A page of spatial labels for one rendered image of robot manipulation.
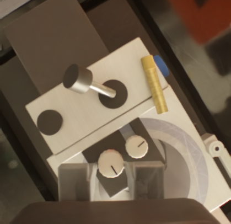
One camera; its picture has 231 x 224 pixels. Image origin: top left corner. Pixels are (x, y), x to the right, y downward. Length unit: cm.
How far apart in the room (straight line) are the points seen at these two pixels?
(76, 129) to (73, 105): 2
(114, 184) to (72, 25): 12
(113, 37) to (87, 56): 8
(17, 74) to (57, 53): 9
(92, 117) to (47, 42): 8
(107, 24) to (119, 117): 14
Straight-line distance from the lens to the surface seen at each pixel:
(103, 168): 18
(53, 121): 19
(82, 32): 23
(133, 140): 17
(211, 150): 21
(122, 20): 31
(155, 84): 18
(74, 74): 16
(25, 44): 24
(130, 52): 19
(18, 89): 31
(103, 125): 19
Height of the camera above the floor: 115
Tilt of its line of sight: 1 degrees up
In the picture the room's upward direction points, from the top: 149 degrees clockwise
